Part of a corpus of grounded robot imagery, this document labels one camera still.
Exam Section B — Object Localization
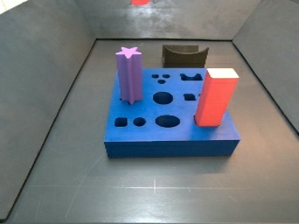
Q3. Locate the black curved fixture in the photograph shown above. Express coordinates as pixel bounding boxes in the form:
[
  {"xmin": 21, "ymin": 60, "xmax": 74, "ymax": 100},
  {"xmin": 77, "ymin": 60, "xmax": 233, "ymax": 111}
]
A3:
[{"xmin": 163, "ymin": 45, "xmax": 209, "ymax": 68}]

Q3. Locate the blue shape sorter block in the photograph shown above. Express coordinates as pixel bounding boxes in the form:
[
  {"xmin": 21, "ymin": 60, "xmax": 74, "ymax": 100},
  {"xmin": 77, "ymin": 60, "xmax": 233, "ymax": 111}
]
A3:
[{"xmin": 104, "ymin": 68, "xmax": 240, "ymax": 158}]

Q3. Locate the purple star peg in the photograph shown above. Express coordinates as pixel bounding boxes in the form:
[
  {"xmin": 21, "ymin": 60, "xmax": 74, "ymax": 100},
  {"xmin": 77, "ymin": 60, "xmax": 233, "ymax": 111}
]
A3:
[{"xmin": 116, "ymin": 47, "xmax": 143, "ymax": 104}]

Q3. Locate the red rectangular peg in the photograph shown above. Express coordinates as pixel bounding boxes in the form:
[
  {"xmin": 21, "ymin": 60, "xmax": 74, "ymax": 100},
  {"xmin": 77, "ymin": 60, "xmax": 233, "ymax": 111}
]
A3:
[{"xmin": 195, "ymin": 68, "xmax": 239, "ymax": 127}]

